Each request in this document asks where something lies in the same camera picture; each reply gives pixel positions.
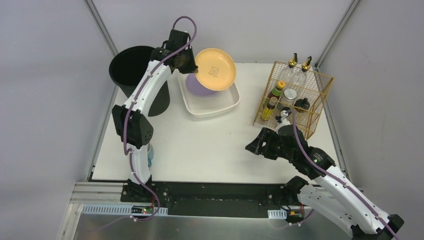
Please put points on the gold wire basket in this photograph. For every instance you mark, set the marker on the gold wire basket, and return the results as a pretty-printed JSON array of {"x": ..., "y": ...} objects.
[{"x": 316, "y": 89}]

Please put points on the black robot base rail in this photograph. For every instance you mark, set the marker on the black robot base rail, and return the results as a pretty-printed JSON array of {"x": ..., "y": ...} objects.
[{"x": 195, "y": 199}]

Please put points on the purple plate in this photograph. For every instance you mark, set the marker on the purple plate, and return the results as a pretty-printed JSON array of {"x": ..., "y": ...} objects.
[{"x": 197, "y": 89}]

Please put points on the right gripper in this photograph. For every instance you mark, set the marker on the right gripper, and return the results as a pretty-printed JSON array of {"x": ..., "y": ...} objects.
[{"x": 265, "y": 146}]

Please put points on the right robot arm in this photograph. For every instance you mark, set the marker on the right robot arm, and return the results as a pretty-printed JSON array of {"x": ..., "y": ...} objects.
[{"x": 345, "y": 205}]

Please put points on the white rectangular tub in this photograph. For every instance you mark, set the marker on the white rectangular tub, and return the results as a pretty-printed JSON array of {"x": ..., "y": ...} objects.
[{"x": 209, "y": 106}]

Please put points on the yellow cap sauce bottle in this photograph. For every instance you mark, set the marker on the yellow cap sauce bottle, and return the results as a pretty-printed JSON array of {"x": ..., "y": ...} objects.
[{"x": 277, "y": 90}]

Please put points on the glass bottle with brown sauce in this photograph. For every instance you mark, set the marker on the glass bottle with brown sauce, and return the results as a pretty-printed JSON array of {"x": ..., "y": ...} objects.
[{"x": 300, "y": 77}]

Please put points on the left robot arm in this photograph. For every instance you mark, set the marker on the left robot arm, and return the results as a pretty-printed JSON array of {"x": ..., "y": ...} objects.
[{"x": 130, "y": 119}]

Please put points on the blue mug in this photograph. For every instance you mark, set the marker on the blue mug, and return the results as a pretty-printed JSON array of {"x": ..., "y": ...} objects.
[{"x": 150, "y": 154}]

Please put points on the black lid grinder jar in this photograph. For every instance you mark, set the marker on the black lid grinder jar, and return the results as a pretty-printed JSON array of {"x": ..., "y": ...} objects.
[{"x": 301, "y": 106}]

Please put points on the clear glass oil bottle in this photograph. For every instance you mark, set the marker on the clear glass oil bottle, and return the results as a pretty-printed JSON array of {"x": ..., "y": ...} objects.
[{"x": 287, "y": 73}]

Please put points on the black plastic bin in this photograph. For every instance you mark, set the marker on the black plastic bin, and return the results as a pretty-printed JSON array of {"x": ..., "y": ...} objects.
[{"x": 127, "y": 69}]

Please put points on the silver lid salt shaker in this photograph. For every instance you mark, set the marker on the silver lid salt shaker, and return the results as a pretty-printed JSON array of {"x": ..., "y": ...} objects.
[{"x": 288, "y": 96}]

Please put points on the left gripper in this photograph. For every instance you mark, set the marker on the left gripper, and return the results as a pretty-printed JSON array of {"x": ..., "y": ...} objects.
[{"x": 187, "y": 62}]

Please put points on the yellow label sauce bottle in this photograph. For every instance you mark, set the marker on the yellow label sauce bottle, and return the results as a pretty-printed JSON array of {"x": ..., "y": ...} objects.
[{"x": 269, "y": 109}]

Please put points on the yellow plate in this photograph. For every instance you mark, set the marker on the yellow plate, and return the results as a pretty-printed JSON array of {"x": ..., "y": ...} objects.
[{"x": 216, "y": 69}]

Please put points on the black cap spice jar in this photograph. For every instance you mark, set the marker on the black cap spice jar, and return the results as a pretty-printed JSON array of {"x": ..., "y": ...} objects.
[{"x": 282, "y": 117}]

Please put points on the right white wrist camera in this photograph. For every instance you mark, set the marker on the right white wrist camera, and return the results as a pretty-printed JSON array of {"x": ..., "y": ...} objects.
[{"x": 280, "y": 125}]

